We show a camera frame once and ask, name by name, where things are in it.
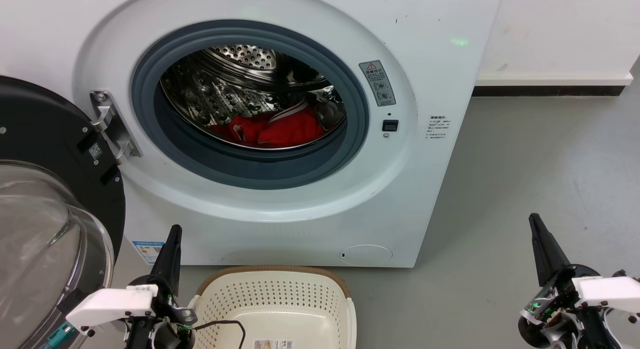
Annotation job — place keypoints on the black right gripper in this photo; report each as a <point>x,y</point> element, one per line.
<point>565,314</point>

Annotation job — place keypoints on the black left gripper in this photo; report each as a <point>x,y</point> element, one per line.
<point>167,329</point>

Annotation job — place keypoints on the red garment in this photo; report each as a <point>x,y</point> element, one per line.
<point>290,131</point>

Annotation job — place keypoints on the cream perforated laundry basket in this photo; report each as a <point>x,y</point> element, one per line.
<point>280,299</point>

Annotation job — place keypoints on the white printed label with barcode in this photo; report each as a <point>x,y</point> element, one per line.
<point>273,344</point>

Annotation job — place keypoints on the stainless steel washing machine drum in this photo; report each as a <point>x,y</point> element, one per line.
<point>210,94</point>

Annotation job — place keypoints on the black round washer door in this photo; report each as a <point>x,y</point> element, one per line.
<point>45,134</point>

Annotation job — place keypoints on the dark grey garment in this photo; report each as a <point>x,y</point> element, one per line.
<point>330,114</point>

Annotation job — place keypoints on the blue energy label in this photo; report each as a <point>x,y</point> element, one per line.
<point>147,251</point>

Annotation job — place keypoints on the grey rubber door gasket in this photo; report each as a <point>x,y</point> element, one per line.
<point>250,171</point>

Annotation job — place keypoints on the door QR code sticker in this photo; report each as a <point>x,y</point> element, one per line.
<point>95,151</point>

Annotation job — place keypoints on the white front-load washing machine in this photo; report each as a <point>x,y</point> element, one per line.
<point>425,189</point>

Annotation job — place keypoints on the silver door hinge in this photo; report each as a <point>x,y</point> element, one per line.
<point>117,134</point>

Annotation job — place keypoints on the white and black baseboard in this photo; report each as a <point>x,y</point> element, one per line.
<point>550,86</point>

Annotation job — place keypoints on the round filter cover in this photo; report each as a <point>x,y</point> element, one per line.
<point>366,255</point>

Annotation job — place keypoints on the black door latch socket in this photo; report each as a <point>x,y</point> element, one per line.
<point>390,125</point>

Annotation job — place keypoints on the grey warning sticker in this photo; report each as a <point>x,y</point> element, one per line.
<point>377,83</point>

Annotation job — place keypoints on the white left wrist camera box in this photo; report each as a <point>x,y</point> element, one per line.
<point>110,304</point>

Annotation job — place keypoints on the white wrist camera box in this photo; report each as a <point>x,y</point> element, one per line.
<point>610,291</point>
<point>110,304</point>

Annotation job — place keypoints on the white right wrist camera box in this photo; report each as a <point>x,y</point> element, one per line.
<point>610,291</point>

